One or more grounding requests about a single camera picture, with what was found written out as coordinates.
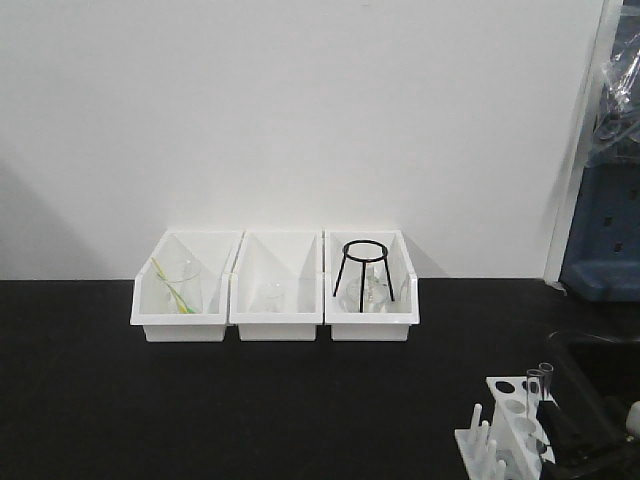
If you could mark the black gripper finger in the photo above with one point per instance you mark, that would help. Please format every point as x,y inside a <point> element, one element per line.
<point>557,472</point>
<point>566,440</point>

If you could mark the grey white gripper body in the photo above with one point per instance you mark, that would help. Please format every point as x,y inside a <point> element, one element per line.
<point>599,457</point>

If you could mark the white test tube rack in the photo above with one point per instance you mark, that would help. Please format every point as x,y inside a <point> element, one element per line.
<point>513,444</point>

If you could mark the clear glass test tube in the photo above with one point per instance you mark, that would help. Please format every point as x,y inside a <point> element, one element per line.
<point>534,382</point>
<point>547,370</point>

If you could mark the grey pegboard drying rack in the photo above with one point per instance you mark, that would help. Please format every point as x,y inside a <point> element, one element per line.
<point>601,261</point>

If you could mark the black lab sink basin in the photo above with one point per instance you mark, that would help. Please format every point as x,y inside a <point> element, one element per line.
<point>597,375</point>

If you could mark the clear glass flask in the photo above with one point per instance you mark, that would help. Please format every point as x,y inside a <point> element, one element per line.
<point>375,298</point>

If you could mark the white right storage bin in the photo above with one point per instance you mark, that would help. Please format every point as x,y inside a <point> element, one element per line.
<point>402,313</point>

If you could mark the white storage bin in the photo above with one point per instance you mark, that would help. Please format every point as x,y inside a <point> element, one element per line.
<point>402,313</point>
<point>216,252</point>
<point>295,259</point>

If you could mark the clear plastic bag of pegs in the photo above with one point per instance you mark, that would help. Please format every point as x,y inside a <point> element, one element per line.
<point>615,136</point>

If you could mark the white middle storage bin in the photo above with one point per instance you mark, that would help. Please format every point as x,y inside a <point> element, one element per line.
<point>295,259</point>

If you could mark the small clear glass beaker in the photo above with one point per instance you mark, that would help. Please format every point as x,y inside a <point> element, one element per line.
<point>271,297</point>

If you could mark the white left storage bin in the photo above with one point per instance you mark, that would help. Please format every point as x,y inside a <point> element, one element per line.
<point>216,252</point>

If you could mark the clear beaker with yellow stick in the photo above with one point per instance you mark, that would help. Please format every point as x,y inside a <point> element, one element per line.
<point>182,284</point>

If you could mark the black wire tripod stand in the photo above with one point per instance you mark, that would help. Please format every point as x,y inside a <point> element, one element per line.
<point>364,259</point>

